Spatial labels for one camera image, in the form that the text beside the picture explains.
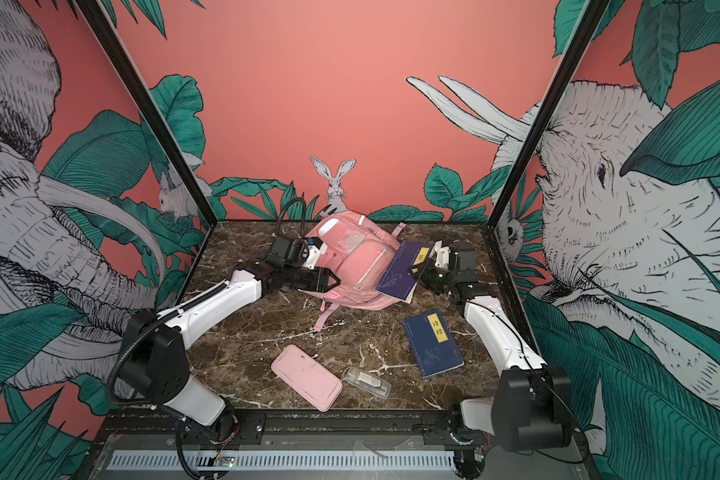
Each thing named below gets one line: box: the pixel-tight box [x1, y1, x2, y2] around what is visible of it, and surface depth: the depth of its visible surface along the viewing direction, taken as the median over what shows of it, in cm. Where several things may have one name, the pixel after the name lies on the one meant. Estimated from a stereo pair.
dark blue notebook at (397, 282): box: [376, 240, 435, 304], surface depth 85 cm
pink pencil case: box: [271, 344, 343, 413], surface depth 82 cm
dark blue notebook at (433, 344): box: [402, 310, 465, 379], surface depth 90 cm
